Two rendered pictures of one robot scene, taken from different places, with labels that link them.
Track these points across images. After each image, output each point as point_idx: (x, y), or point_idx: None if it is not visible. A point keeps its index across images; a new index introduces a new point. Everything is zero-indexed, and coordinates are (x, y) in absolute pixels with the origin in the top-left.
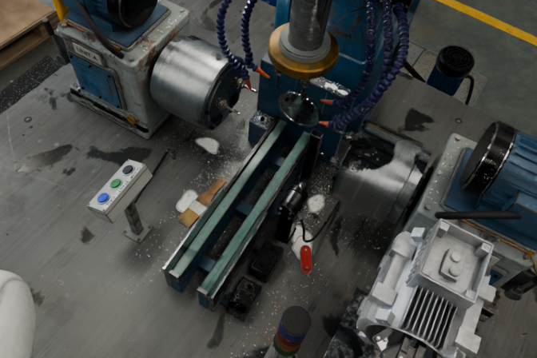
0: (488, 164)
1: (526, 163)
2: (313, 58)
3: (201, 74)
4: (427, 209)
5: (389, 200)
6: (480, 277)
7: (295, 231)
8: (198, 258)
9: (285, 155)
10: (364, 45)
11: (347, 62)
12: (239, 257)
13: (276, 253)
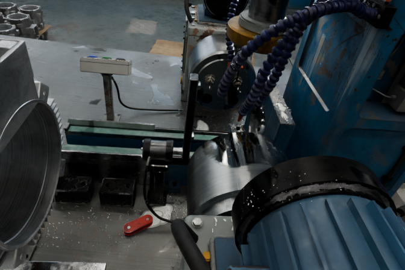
0: (266, 179)
1: (328, 233)
2: (250, 24)
3: (211, 48)
4: (193, 223)
5: (197, 201)
6: None
7: (163, 205)
8: (94, 143)
9: None
10: (337, 88)
11: (317, 106)
12: (97, 153)
13: (124, 190)
